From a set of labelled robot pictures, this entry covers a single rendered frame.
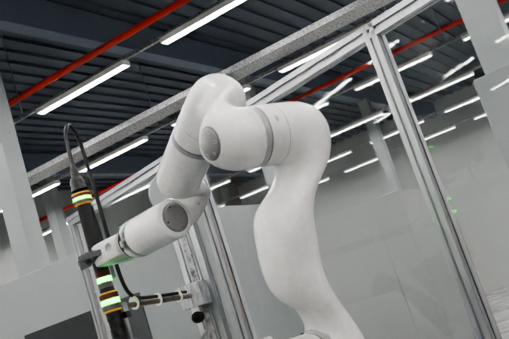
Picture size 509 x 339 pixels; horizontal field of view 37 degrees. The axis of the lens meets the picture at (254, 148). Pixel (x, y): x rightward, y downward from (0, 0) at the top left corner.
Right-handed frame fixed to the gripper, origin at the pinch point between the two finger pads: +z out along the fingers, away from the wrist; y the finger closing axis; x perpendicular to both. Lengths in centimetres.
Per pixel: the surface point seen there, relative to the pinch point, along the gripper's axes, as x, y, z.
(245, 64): 283, 588, 489
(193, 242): 5, 58, 37
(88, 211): 11.0, -0.2, -1.7
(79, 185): 17.4, -0.7, -1.8
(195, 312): -16, 47, 33
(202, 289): -11, 51, 32
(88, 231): 6.5, -1.4, -1.0
